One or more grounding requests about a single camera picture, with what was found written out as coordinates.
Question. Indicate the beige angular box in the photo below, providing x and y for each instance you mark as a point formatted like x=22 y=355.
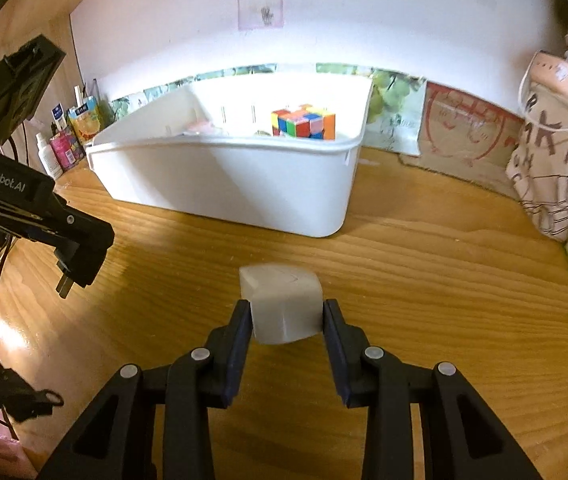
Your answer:
x=281 y=305

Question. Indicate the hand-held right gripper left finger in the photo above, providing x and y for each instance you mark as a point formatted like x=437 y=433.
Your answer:
x=236 y=355

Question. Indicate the white plastic bin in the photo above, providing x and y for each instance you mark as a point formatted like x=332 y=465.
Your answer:
x=224 y=185

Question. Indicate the brown cardboard sheet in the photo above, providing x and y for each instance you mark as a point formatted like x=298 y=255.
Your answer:
x=464 y=140

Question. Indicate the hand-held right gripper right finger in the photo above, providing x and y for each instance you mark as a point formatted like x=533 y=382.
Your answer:
x=336 y=355

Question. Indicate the pink long case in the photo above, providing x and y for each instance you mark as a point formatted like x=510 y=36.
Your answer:
x=554 y=72

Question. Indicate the thin white tube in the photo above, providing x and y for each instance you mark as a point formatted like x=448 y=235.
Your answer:
x=80 y=96

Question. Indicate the pink round puff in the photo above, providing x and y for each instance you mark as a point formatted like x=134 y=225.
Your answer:
x=201 y=127

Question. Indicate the pink can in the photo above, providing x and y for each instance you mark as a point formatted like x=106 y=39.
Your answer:
x=66 y=150

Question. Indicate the pink square wall sticker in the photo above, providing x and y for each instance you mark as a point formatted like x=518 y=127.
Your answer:
x=260 y=7

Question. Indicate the blue white tube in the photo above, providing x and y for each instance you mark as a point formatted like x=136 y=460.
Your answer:
x=58 y=117

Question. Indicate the colourful puzzle cube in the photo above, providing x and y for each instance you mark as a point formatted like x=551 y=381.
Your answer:
x=304 y=122

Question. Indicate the black charger plug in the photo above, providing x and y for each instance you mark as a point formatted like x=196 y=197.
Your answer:
x=84 y=265

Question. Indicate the white spray bottle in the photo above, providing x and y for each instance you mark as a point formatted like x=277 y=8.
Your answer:
x=49 y=160

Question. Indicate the wooden shelf unit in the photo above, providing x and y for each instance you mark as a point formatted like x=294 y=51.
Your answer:
x=39 y=10

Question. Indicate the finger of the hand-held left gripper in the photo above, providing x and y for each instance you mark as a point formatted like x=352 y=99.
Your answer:
x=81 y=227
x=29 y=234

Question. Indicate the printed canvas tote bag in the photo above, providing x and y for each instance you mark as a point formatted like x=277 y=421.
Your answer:
x=549 y=175

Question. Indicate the leaf print poster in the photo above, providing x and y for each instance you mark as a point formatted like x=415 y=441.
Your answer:
x=394 y=105

